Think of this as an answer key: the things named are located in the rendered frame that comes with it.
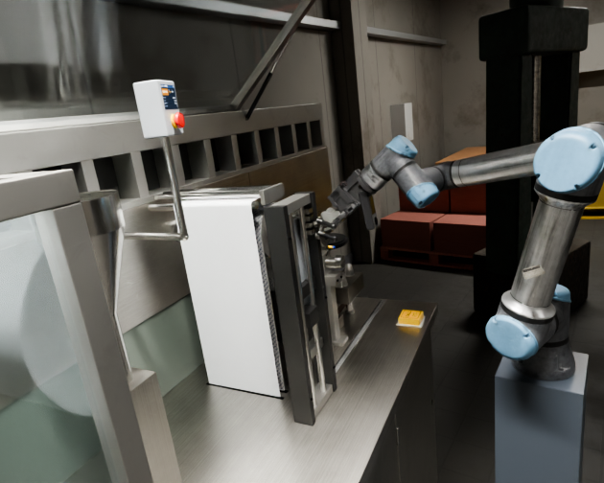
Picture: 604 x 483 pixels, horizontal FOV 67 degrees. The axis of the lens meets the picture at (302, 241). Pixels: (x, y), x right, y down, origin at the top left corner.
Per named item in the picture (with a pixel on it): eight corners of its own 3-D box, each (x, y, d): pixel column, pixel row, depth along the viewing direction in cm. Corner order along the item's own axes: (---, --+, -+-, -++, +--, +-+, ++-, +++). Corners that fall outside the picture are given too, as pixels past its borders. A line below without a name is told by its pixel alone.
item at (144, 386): (152, 531, 86) (76, 243, 70) (102, 510, 92) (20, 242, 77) (198, 476, 98) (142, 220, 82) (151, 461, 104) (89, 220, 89)
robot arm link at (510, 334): (550, 349, 112) (635, 127, 88) (523, 376, 103) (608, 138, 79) (504, 325, 120) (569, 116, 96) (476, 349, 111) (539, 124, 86)
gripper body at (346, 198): (335, 194, 139) (361, 167, 132) (354, 215, 138) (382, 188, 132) (325, 199, 132) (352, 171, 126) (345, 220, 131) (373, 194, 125)
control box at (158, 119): (176, 135, 83) (165, 78, 80) (143, 139, 84) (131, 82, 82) (192, 132, 90) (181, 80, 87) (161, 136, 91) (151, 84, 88)
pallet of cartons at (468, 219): (408, 238, 553) (405, 176, 532) (522, 244, 481) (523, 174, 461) (376, 263, 482) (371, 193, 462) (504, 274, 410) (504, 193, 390)
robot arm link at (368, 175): (392, 178, 129) (384, 184, 122) (381, 189, 132) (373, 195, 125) (374, 159, 130) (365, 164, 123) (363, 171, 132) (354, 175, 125)
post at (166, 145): (185, 238, 91) (165, 136, 86) (178, 238, 92) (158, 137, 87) (190, 235, 93) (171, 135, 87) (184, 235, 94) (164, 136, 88)
